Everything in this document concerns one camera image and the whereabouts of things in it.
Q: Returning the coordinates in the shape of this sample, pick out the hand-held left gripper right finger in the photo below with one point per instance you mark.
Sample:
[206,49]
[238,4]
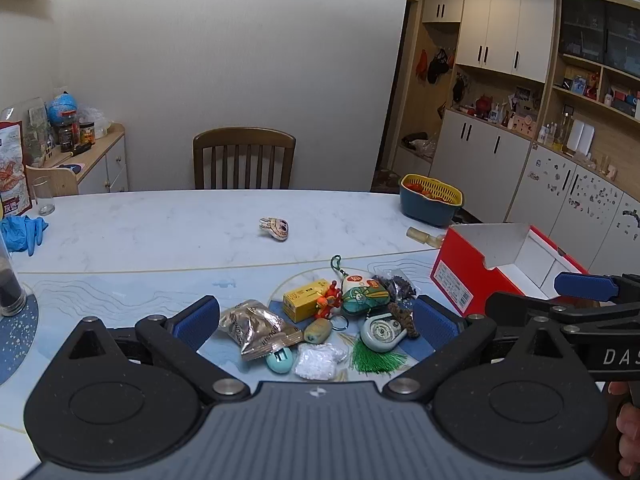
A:
[435,322]

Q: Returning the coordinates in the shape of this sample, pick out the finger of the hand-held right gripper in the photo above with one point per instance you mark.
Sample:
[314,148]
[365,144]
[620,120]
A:
[585,286]
[515,305]

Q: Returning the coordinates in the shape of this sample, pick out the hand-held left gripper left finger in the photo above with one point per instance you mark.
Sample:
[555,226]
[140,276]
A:
[197,320]

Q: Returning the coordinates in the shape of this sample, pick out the brown hair scrunchie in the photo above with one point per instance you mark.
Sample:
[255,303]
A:
[405,322]

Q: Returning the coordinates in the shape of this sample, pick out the red and white cardboard box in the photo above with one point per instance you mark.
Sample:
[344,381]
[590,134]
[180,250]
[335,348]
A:
[450,280]

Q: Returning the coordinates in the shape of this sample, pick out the silver foil snack packet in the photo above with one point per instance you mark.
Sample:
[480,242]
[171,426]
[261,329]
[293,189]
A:
[255,330]

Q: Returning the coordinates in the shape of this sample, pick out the teal round gadget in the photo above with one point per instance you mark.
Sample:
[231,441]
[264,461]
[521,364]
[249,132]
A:
[279,361]

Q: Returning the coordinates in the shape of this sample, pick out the small yellow box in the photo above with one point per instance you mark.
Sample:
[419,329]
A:
[300,302]

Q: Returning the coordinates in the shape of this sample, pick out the red dragon plush toy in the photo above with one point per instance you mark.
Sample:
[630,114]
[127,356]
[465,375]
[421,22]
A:
[327,302]

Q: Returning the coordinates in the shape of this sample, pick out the cartoon rabbit charm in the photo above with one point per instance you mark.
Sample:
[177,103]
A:
[274,228]

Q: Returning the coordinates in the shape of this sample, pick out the person's right hand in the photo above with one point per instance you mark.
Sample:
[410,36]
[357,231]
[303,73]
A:
[629,422]

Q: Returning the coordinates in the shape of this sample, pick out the bag of dark beads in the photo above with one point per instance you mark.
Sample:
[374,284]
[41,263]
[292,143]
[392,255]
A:
[397,285]

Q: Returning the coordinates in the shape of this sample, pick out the green tassel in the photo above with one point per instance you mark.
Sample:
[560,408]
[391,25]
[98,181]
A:
[377,357]

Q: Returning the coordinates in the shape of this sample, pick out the white cabinet with stickers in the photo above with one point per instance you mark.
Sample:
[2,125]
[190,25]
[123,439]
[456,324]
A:
[575,210]

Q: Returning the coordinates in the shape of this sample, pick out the green pouch charm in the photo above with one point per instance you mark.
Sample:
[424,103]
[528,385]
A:
[362,297]

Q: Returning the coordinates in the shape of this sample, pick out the pale blue patterned table mat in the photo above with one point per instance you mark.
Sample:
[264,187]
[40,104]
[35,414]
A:
[125,285]

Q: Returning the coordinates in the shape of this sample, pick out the beige plastic bottle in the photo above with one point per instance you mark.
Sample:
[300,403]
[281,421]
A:
[416,235]

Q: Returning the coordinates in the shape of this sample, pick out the blue plastic bowl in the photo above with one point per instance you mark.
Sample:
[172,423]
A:
[425,212]

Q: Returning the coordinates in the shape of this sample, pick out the brown oval charm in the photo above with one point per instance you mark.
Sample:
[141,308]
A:
[317,331]

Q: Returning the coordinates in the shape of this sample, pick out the bag of white beads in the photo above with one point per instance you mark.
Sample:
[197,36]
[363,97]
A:
[320,362]

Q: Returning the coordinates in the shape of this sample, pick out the pile of red strawberries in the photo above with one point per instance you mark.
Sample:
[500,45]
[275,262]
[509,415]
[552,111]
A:
[425,191]

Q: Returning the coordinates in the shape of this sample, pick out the white containers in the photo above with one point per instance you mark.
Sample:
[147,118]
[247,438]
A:
[582,136]

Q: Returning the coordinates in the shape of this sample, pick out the white lower cabinet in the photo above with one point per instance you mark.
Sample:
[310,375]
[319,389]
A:
[475,160]

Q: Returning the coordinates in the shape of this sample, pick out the wooden side cabinet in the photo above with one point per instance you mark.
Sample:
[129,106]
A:
[107,165]

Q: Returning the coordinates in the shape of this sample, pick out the round blue placemat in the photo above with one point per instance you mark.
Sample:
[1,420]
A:
[17,340]

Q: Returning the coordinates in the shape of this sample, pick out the black cloth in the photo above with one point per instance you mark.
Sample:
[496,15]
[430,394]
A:
[415,139]

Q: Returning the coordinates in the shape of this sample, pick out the brown wooden chair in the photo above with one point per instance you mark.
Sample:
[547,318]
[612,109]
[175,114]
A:
[245,136]

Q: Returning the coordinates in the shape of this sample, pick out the dark glass jar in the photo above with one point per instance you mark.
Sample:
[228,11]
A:
[10,285]

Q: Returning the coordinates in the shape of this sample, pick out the clear drinking glass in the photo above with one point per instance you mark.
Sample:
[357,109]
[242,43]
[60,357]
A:
[44,197]

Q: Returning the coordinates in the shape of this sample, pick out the blue rubber gloves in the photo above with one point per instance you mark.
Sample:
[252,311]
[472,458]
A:
[20,232]

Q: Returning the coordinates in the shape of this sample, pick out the small light wooden chair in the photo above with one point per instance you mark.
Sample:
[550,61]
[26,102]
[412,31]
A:
[52,182]

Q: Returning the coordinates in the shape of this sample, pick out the red teapot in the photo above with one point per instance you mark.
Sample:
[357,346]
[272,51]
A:
[483,105]

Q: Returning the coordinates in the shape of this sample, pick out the orange jar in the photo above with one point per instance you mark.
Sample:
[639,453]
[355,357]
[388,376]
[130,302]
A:
[87,133]

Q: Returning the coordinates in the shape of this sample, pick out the clear plastic bags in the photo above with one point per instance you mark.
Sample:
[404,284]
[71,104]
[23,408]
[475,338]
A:
[97,120]

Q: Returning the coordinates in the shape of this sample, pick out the dark jar with red lid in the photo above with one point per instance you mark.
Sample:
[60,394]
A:
[68,135]

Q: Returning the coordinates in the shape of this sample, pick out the red snack bag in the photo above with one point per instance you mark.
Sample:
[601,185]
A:
[12,170]

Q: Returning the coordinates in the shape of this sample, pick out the black hanging bag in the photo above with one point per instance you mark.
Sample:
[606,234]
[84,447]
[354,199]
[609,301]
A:
[437,67]

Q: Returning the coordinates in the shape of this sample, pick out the blue globe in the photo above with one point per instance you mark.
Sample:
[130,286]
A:
[62,107]

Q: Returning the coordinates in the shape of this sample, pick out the orange hanging bag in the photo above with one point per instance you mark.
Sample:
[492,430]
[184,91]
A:
[422,66]

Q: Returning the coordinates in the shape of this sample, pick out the glass-door cabinet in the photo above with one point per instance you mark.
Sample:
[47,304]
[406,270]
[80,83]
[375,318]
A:
[600,30]

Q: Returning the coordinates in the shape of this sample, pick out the white upper cabinets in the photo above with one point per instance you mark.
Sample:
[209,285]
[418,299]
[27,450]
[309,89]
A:
[500,30]

